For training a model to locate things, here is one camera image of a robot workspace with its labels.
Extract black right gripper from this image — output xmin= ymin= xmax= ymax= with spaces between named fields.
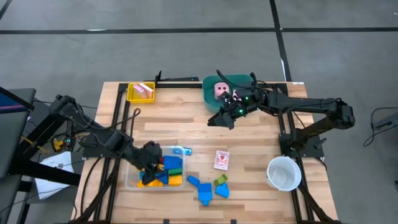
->
xmin=207 ymin=91 xmax=251 ymax=130

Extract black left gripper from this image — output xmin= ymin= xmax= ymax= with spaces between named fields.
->
xmin=132 ymin=140 xmax=163 ymax=185

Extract large yellow toy block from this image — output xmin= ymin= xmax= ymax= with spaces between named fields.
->
xmin=167 ymin=174 xmax=183 ymax=187

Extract square blue toy block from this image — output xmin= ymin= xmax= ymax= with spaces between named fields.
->
xmin=163 ymin=154 xmax=183 ymax=171

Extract blue patterned rectangular toy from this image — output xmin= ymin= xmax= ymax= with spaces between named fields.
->
xmin=173 ymin=147 xmax=193 ymax=156

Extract lime green toy block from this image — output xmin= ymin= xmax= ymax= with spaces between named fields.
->
xmin=213 ymin=174 xmax=229 ymax=187

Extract blue two-stud toy block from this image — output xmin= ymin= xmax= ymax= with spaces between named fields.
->
xmin=214 ymin=182 xmax=231 ymax=199

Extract clear plastic container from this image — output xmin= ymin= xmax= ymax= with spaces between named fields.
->
xmin=124 ymin=145 xmax=187 ymax=190

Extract teal plastic bin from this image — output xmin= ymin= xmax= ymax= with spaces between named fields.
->
xmin=201 ymin=73 xmax=257 ymax=114

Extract blue single-stud toy block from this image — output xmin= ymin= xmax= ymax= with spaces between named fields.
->
xmin=197 ymin=182 xmax=213 ymax=207

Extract yellow plastic basket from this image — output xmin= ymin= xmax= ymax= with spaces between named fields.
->
xmin=126 ymin=81 xmax=156 ymax=104

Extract white paper sheets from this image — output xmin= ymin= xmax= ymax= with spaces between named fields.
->
xmin=34 ymin=151 xmax=75 ymax=200

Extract black stand base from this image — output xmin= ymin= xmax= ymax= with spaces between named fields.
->
xmin=12 ymin=107 xmax=82 ymax=187

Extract black aluminium table frame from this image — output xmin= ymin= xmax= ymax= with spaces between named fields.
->
xmin=71 ymin=70 xmax=341 ymax=224

